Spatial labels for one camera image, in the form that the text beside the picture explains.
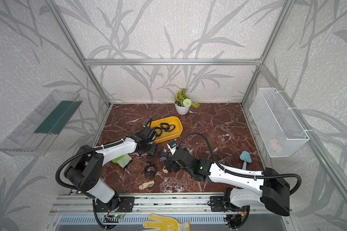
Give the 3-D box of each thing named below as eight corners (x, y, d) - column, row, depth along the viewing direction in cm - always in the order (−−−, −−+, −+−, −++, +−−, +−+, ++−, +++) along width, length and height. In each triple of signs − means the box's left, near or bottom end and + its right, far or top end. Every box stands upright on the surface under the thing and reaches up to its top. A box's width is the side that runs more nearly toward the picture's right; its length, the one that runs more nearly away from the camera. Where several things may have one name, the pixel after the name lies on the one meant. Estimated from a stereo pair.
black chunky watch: (145, 178, 84) (143, 176, 81) (147, 163, 90) (146, 161, 87) (155, 178, 84) (154, 176, 81) (157, 163, 90) (156, 161, 87)
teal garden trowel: (242, 169, 88) (244, 168, 86) (238, 152, 95) (239, 150, 93) (253, 169, 88) (254, 168, 86) (247, 152, 95) (249, 150, 93)
